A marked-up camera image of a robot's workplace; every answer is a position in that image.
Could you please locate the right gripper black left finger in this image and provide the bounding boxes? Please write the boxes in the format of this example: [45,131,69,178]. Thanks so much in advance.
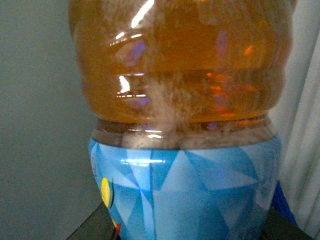
[67,202,118,240]

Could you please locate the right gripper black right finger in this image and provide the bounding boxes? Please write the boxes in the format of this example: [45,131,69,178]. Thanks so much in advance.
[259,208,313,240]

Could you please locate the iced tea bottle blue label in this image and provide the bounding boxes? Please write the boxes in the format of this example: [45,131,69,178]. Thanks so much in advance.
[67,0,298,240]

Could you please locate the blue plastic shopping basket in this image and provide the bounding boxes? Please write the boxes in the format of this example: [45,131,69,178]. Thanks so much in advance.
[271,181,297,226]

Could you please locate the white curtain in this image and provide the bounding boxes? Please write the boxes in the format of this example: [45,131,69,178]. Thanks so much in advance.
[270,0,320,240]

